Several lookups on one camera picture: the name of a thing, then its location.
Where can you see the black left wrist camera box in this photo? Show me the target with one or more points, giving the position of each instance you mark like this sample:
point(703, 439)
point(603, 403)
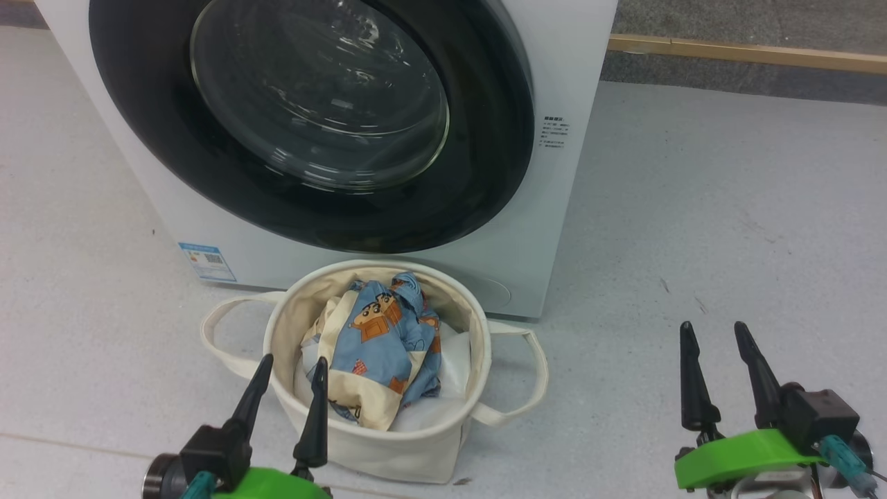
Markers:
point(218, 454)

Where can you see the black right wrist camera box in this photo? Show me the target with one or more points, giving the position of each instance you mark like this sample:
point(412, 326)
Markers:
point(821, 416)

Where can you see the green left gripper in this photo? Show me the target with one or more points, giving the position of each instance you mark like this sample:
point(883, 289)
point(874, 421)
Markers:
point(270, 485)

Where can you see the blue white energy label sticker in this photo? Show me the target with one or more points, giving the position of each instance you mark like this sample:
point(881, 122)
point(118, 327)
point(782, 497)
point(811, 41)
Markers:
point(208, 262)

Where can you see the black round glass washer door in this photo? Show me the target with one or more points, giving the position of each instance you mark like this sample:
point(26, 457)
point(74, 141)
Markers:
point(312, 201)

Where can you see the blue cream cartoon print garment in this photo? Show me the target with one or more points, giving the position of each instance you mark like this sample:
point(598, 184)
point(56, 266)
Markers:
point(378, 346)

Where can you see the white front-load washing machine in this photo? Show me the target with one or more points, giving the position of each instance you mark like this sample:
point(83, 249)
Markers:
point(561, 229)

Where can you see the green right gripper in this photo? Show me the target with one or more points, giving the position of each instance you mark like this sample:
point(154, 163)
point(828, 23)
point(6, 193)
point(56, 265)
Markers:
point(748, 454)

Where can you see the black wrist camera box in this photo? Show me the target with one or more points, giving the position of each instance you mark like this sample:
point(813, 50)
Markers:
point(821, 416)
point(218, 454)

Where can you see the cream canvas laundry basket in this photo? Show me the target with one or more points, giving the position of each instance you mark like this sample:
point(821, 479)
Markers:
point(388, 454)

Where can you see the wooden floor trim strip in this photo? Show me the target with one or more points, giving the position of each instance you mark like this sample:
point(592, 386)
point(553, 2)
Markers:
point(748, 54)

